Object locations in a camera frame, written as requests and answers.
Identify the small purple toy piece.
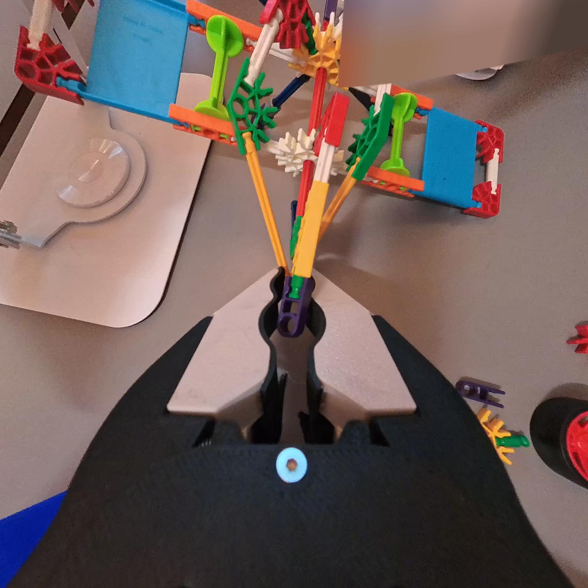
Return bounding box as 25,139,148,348
456,379,506,409

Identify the blue rod toy propeller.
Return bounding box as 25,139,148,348
271,0,375,230

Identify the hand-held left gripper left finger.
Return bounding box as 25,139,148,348
166,267,287,444

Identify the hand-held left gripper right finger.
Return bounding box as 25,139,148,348
298,270,418,444

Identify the colourful construction toy airplane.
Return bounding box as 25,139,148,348
14,0,504,338

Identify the yellow connector with green rod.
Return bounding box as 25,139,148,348
477,409,530,466

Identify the red toy wheel black tyre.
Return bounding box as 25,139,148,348
529,397,588,488

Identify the white metal stand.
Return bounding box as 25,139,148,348
0,73,212,329

